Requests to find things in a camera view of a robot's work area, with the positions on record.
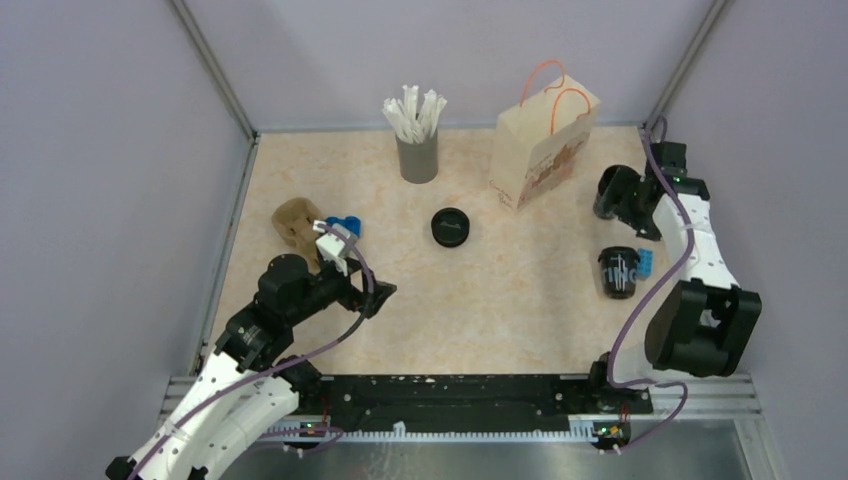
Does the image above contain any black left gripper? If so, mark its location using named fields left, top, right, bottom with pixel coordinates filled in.
left=287, top=254, right=396, bottom=325

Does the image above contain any translucent brown plastic cup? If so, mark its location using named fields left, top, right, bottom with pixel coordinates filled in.
left=599, top=264, right=637, bottom=300

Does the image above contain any teddy bear paper bag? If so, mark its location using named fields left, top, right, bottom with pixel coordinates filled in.
left=488, top=59, right=601, bottom=212

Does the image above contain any black coffee cup lid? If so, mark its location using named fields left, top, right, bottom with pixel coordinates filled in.
left=597, top=246, right=641, bottom=269

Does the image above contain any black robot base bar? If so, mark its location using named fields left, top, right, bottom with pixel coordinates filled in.
left=292, top=374, right=653, bottom=434

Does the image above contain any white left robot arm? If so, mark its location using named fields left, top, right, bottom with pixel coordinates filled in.
left=105, top=254, right=397, bottom=479

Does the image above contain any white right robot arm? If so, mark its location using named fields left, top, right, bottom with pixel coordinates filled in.
left=586, top=141, right=762, bottom=412

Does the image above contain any black paper cup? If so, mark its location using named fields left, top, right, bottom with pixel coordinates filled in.
left=592, top=164, right=631, bottom=220

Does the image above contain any blue toy brick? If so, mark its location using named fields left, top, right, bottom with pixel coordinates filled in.
left=636, top=248, right=654, bottom=280

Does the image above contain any blue toy car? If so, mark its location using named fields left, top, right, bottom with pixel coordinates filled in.
left=326, top=216, right=362, bottom=238

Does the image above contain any brown pulp cup carrier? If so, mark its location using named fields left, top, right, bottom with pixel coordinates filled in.
left=271, top=197, right=325, bottom=268

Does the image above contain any white wrapped straws bundle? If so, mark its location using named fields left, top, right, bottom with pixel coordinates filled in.
left=382, top=85, right=447, bottom=145

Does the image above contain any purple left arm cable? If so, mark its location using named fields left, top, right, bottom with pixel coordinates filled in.
left=125, top=223, right=378, bottom=480

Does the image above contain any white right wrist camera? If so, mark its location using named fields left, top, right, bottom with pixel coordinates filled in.
left=651, top=141, right=688, bottom=177

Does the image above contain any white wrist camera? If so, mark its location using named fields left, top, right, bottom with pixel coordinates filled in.
left=651, top=141, right=688, bottom=177
left=312, top=220, right=359, bottom=276

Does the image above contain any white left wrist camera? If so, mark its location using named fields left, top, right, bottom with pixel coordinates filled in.
left=312, top=220, right=359, bottom=276

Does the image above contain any aluminium frame rail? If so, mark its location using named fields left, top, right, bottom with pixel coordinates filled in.
left=142, top=0, right=261, bottom=480

